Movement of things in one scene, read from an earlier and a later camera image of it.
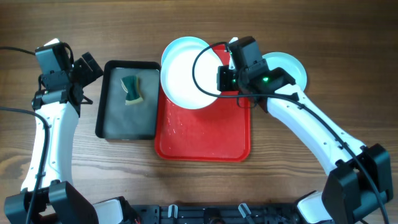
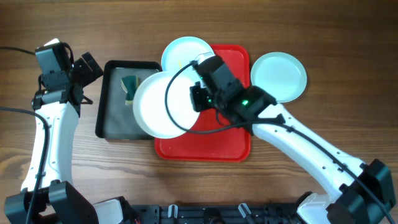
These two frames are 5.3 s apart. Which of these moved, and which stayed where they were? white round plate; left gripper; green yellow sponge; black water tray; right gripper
Moved: white round plate; right gripper
Stayed: green yellow sponge; black water tray; left gripper
